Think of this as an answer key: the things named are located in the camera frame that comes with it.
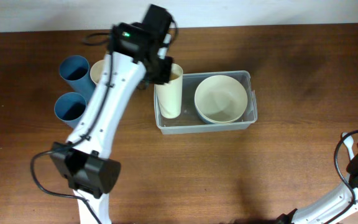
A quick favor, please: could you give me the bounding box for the blue bowl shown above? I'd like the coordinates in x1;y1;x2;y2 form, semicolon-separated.
196;110;244;124

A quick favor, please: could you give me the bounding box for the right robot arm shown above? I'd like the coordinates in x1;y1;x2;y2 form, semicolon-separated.
275;154;358;223

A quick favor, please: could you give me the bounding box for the cream bowl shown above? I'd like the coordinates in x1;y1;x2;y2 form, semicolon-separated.
194;75;248;115

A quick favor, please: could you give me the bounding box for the blue cup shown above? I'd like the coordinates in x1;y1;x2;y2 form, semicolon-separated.
59;55;96;103
54;92;86;129

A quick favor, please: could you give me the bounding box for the cream cup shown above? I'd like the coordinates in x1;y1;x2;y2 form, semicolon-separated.
90;60;105;85
155;63;183;119

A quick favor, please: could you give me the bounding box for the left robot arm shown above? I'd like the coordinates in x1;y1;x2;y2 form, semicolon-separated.
49;4;175;223

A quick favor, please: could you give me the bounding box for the white plastic spoon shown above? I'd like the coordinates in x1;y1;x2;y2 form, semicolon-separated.
342;132;354;161

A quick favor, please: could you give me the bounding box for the clear plastic container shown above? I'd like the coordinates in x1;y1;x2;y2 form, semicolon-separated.
154;70;258;134

